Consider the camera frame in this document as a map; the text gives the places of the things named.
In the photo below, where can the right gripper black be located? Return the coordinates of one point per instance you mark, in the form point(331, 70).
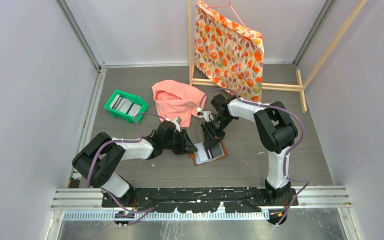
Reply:
point(210, 138)

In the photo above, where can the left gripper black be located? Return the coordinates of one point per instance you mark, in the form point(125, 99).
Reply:
point(185, 144)

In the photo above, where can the grey credit card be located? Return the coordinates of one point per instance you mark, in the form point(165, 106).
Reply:
point(215, 153)

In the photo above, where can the brown leather card holder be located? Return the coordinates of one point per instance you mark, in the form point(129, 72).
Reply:
point(202, 156)

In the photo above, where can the green card tray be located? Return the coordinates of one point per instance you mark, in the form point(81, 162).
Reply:
point(135, 99)

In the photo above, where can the stack of cards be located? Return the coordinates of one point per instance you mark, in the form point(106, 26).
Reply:
point(122, 107)

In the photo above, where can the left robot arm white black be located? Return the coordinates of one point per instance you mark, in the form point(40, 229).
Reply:
point(98, 160)

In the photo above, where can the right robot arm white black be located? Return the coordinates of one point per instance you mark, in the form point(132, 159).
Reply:
point(276, 130)

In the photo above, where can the pink cloth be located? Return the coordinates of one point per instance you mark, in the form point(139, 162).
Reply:
point(175, 99)

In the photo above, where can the floral fabric bag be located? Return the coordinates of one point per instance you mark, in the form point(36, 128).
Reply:
point(228, 53)

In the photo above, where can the pink hanger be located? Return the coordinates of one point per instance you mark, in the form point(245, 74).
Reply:
point(229, 5)

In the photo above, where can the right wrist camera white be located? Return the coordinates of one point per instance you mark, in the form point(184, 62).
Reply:
point(206, 115)

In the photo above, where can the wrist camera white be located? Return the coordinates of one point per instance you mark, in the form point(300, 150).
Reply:
point(177, 120)
point(206, 115)

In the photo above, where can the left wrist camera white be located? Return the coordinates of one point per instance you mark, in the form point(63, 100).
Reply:
point(177, 120)

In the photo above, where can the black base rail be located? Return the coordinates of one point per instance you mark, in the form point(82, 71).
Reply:
point(248, 199)

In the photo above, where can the wooden rack frame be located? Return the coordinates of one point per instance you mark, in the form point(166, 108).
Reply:
point(301, 85)

